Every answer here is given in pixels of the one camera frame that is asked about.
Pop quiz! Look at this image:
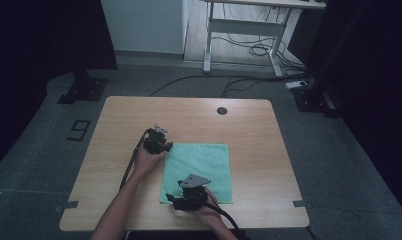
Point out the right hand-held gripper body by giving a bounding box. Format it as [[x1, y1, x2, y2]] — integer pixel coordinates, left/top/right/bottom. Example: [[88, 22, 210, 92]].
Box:
[[177, 173, 212, 212]]

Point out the right hand-held gripper black cable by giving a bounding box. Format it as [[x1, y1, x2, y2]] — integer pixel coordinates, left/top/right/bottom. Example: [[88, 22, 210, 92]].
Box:
[[194, 194, 247, 240]]

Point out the white power strip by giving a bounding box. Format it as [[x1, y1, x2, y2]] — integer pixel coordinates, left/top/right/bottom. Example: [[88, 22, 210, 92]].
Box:
[[285, 80, 309, 90]]

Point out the white desk frame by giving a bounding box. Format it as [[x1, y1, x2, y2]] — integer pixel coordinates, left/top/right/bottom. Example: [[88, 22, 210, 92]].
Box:
[[200, 0, 327, 78]]

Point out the left hand-held gripper black cable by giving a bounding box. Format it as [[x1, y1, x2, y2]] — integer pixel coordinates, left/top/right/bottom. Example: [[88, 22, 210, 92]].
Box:
[[119, 129, 151, 192]]

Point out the person's right hand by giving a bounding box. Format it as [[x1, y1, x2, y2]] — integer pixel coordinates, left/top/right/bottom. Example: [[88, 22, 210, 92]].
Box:
[[191, 186, 224, 228]]

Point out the person's left hand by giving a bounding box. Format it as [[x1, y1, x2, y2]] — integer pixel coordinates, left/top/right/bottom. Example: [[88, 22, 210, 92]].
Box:
[[133, 147, 169, 177]]

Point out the green towel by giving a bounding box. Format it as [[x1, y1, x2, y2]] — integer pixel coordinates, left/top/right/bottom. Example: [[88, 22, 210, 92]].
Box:
[[159, 142, 234, 205]]

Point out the black tape floor mark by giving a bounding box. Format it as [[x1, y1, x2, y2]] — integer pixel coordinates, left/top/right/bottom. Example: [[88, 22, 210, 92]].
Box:
[[66, 119, 92, 142]]

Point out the hand-held gripper black cable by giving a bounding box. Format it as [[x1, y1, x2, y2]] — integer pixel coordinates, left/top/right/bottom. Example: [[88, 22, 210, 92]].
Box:
[[119, 129, 151, 192], [194, 194, 247, 240]]

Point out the black stand base left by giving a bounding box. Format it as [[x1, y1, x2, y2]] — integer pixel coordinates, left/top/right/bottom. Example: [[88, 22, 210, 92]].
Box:
[[56, 69, 110, 105]]

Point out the tangle of black cables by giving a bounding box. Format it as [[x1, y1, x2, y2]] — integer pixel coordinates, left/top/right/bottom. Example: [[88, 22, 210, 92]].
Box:
[[211, 3, 307, 73]]

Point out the grey tape strip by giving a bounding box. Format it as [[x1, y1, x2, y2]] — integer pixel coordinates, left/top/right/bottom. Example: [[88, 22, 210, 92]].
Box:
[[292, 199, 314, 209], [54, 200, 80, 214]]

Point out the long black floor cable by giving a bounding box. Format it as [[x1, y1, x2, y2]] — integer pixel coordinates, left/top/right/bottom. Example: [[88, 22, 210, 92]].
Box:
[[148, 74, 311, 99]]

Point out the black stand with grey edge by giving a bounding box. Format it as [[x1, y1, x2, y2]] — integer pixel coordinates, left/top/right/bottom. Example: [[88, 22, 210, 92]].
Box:
[[291, 74, 341, 118]]

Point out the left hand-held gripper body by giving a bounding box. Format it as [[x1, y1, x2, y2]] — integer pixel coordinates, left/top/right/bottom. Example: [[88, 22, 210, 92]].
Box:
[[142, 124, 171, 155]]

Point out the dark curtain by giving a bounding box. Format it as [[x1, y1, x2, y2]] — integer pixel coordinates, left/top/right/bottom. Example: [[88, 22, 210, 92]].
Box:
[[0, 0, 119, 175], [304, 0, 402, 223]]

